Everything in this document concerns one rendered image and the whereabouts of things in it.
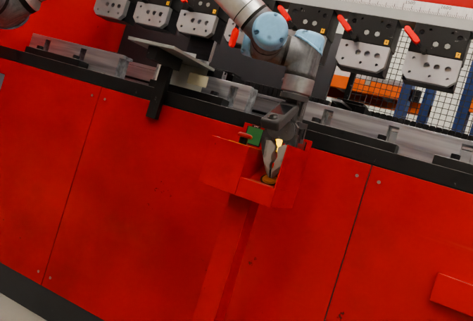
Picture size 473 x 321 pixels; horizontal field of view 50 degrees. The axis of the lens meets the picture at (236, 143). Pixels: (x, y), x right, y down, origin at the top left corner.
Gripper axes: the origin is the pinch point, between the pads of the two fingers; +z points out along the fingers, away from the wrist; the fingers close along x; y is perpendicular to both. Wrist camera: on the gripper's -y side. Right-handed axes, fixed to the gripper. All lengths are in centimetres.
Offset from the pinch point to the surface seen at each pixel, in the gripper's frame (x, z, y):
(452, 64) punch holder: -29, -40, 36
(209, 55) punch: 49, -28, 38
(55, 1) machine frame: 139, -37, 47
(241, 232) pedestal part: 2.2, 15.8, -2.4
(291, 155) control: -4.9, -5.6, -2.5
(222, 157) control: 10.5, -0.8, -6.4
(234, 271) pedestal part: 2.2, 26.1, -0.8
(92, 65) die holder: 97, -14, 34
